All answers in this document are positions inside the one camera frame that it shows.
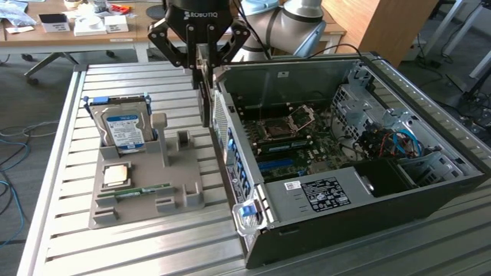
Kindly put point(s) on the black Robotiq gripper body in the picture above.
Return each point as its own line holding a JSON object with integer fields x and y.
{"x": 199, "y": 28}

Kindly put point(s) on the graphics card with metal bracket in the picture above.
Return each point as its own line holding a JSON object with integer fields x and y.
{"x": 204, "y": 100}

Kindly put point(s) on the small white box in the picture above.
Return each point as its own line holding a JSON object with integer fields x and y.
{"x": 115, "y": 27}

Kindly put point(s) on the orange plastic item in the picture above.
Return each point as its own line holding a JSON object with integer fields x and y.
{"x": 120, "y": 8}

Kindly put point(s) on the white box with tape roll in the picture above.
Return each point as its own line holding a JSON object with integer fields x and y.
{"x": 90, "y": 30}

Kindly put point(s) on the beige tape roll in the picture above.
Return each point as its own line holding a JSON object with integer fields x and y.
{"x": 72, "y": 3}

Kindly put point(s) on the white box with black top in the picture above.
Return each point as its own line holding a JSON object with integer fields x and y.
{"x": 58, "y": 27}

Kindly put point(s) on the metal socket cover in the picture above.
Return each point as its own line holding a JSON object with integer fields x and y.
{"x": 303, "y": 116}

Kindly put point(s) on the CPU socket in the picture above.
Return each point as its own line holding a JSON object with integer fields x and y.
{"x": 274, "y": 129}

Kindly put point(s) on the hard disk with blue carrier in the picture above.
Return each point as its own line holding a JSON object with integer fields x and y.
{"x": 123, "y": 129}

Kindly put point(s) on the white paper card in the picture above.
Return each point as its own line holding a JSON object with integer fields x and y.
{"x": 19, "y": 29}

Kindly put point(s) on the wooden cabinet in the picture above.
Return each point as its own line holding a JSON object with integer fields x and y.
{"x": 383, "y": 28}

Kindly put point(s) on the clear plastic bag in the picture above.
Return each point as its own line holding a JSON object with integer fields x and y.
{"x": 15, "y": 17}

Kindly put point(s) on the silver perforated drive cage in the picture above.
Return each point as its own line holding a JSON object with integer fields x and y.
{"x": 353, "y": 109}

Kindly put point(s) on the green motherboard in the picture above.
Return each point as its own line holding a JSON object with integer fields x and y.
{"x": 326, "y": 149}

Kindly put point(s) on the blue expansion slot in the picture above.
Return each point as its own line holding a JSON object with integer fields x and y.
{"x": 277, "y": 166}

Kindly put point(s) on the CPU chip with metal lid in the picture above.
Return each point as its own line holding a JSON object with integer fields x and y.
{"x": 115, "y": 174}

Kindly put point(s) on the grey plastic parts rack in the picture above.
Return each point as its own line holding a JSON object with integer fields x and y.
{"x": 150, "y": 184}

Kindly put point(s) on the grey power supply with label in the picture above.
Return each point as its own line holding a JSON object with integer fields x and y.
{"x": 283, "y": 201}

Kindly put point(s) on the blue plastic case latch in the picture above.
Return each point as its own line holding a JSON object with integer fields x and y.
{"x": 247, "y": 211}

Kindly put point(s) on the silver disk bay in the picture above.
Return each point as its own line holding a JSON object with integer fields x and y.
{"x": 434, "y": 169}

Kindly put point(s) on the black open PC case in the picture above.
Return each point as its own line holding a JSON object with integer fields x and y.
{"x": 345, "y": 230}

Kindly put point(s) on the wooden desk white frame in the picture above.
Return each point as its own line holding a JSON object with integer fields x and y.
{"x": 38, "y": 37}
{"x": 140, "y": 28}

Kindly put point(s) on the white metal desk frame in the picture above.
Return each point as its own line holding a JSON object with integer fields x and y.
{"x": 441, "y": 28}

